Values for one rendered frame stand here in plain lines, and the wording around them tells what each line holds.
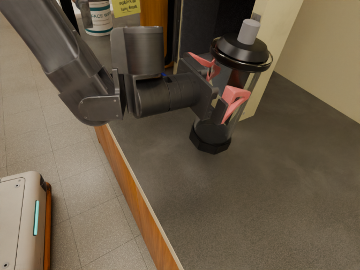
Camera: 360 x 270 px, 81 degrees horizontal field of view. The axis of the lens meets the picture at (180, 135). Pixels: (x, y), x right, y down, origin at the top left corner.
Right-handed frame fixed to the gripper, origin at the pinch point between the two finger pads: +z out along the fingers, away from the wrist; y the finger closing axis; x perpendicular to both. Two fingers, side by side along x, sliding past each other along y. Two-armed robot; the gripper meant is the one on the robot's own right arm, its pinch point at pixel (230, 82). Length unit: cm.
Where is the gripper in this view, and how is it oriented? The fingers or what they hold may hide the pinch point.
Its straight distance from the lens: 42.8
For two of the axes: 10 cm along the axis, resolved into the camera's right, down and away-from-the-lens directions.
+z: 8.5, -2.6, 4.6
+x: -1.7, 6.9, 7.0
